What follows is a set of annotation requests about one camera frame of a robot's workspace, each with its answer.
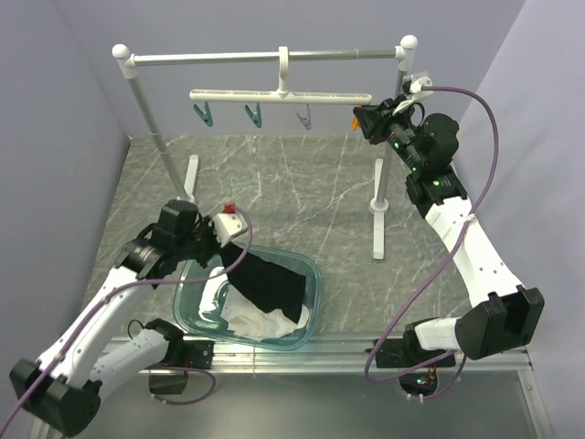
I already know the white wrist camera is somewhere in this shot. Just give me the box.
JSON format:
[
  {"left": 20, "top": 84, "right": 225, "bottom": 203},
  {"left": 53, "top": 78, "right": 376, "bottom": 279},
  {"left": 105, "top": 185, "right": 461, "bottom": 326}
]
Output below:
[
  {"left": 212, "top": 203, "right": 248, "bottom": 247},
  {"left": 393, "top": 70, "right": 433, "bottom": 115}
]

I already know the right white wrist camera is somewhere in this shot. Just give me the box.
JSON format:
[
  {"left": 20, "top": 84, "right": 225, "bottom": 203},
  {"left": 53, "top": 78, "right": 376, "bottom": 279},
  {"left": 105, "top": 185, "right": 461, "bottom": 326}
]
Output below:
[{"left": 393, "top": 70, "right": 433, "bottom": 115}]

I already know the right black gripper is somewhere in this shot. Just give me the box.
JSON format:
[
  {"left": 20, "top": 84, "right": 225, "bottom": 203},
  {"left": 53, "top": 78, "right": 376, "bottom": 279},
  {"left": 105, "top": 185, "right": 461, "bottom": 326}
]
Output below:
[{"left": 352, "top": 95, "right": 425, "bottom": 174}]

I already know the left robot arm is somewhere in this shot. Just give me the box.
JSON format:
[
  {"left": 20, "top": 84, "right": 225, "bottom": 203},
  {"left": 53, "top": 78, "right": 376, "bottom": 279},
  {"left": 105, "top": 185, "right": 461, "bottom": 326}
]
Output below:
[{"left": 9, "top": 200, "right": 246, "bottom": 437}]

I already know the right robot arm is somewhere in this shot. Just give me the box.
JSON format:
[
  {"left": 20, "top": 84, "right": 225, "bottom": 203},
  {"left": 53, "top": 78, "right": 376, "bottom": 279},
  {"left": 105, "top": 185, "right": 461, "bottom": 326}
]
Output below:
[{"left": 353, "top": 96, "right": 545, "bottom": 366}]

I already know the white cloth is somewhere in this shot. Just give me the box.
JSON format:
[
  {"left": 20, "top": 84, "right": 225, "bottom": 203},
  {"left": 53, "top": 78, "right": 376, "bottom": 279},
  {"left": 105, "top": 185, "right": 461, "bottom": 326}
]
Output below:
[{"left": 197, "top": 266, "right": 311, "bottom": 341}]

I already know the aluminium mounting rail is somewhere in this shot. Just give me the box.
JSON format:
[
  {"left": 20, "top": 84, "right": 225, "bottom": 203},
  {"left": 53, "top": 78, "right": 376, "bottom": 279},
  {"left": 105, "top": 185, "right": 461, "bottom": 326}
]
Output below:
[{"left": 48, "top": 332, "right": 535, "bottom": 377}]

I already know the black underwear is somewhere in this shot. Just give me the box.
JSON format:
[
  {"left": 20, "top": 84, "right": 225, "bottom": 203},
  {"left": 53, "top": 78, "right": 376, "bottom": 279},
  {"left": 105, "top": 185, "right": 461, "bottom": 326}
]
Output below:
[{"left": 228, "top": 252, "right": 306, "bottom": 323}]

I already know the white plastic clip hanger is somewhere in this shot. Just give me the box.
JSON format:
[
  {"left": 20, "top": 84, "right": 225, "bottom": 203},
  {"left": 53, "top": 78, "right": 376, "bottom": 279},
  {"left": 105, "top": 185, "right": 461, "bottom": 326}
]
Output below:
[{"left": 189, "top": 47, "right": 373, "bottom": 105}]

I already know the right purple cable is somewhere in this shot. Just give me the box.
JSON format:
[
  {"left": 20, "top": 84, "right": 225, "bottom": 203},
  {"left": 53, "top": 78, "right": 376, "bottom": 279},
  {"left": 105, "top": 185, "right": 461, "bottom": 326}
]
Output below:
[{"left": 362, "top": 84, "right": 498, "bottom": 400}]

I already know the purple clothespin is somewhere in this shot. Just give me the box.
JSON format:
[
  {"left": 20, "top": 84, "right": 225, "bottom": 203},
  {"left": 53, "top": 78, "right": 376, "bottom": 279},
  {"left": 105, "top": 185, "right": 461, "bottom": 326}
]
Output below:
[{"left": 295, "top": 104, "right": 312, "bottom": 131}]

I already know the purple cable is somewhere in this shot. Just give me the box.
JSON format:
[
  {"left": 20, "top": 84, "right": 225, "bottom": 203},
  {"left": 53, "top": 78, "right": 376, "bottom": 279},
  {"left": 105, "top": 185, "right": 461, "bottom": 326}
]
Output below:
[
  {"left": 362, "top": 84, "right": 498, "bottom": 400},
  {"left": 0, "top": 206, "right": 255, "bottom": 438}
]

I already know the teal clothespin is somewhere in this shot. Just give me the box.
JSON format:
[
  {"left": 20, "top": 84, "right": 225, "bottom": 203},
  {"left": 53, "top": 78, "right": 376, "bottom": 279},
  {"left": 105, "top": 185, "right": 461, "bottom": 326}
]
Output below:
[
  {"left": 193, "top": 102, "right": 214, "bottom": 127},
  {"left": 244, "top": 102, "right": 262, "bottom": 129}
]

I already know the white metal drying rack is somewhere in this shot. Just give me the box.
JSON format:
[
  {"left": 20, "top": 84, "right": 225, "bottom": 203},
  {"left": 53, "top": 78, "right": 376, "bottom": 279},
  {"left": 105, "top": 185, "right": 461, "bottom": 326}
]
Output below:
[{"left": 112, "top": 32, "right": 419, "bottom": 261}]

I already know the teal clothespin far left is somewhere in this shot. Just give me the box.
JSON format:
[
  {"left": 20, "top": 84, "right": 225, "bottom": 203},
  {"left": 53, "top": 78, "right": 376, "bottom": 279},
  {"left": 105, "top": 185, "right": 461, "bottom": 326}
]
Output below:
[{"left": 193, "top": 102, "right": 214, "bottom": 127}]

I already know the translucent teal plastic basin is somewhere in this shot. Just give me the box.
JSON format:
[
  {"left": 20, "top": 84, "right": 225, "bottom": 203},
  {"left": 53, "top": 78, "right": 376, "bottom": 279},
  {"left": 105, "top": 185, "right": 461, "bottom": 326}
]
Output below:
[{"left": 173, "top": 245, "right": 322, "bottom": 351}]

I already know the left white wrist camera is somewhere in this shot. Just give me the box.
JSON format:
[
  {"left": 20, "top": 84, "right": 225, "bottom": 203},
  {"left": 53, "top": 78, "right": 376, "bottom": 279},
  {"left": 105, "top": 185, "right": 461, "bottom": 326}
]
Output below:
[{"left": 212, "top": 203, "right": 248, "bottom": 247}]

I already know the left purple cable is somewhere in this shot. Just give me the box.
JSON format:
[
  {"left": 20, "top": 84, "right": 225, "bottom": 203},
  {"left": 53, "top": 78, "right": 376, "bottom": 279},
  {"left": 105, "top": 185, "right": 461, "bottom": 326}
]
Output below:
[{"left": 0, "top": 206, "right": 255, "bottom": 438}]

